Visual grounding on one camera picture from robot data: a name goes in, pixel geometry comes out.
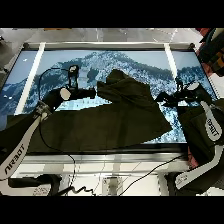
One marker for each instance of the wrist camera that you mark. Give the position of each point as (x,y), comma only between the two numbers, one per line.
(179,84)
(73,70)

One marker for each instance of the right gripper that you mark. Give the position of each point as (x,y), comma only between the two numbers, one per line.
(166,98)

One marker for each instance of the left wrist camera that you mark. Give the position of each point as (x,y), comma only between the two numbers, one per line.
(73,70)

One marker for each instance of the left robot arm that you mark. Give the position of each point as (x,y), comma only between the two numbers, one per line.
(17,156)

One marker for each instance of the heap of clothes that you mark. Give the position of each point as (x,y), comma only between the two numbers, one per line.
(213,50)

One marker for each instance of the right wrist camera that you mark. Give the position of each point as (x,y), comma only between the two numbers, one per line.
(179,84)

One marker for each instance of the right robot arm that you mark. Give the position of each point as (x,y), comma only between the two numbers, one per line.
(212,124)

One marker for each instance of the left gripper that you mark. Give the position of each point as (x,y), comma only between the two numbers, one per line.
(83,94)

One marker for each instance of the dark green garment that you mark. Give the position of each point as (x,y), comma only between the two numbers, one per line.
(116,123)

